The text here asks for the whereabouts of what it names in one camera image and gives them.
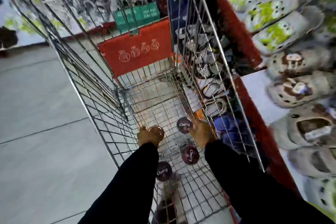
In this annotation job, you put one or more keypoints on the person's left hand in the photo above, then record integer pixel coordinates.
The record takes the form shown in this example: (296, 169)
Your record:
(144, 137)

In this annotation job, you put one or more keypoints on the person's right hand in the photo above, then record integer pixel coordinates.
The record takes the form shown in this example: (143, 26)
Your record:
(203, 133)

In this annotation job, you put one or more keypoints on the person's right fingers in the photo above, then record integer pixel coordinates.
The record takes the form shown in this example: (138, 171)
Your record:
(197, 126)

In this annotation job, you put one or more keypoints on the person's left fingers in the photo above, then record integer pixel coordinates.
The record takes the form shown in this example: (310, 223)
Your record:
(143, 132)

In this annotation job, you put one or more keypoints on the copper round tin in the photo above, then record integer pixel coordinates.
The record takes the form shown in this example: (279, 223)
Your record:
(156, 132)

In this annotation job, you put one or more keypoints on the person's right forearm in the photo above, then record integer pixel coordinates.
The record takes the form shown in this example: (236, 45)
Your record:
(252, 187)

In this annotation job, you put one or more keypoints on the person's left forearm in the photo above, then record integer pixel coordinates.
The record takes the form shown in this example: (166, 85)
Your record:
(126, 187)

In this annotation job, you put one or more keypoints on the dark round polish tin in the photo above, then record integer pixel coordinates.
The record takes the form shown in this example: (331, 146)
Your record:
(190, 155)
(163, 171)
(184, 125)

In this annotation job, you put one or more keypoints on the blue sandal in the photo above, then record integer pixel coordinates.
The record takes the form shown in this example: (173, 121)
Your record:
(223, 123)

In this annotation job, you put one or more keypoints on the pile of sandals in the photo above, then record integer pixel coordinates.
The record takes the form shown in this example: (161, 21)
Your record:
(210, 74)

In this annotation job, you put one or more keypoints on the red cart seat flap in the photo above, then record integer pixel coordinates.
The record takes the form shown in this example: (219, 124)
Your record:
(136, 48)

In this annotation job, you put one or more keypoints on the red shelf unit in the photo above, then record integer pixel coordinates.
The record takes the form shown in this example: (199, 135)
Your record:
(236, 34)

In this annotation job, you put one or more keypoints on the green cart sign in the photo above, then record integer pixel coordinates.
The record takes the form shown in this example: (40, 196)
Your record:
(136, 16)

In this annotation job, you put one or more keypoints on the display of grey clogs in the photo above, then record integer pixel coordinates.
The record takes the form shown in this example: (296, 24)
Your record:
(291, 55)

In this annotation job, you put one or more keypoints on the shelf of patterned footwear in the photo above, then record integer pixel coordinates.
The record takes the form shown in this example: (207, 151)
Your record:
(68, 0)

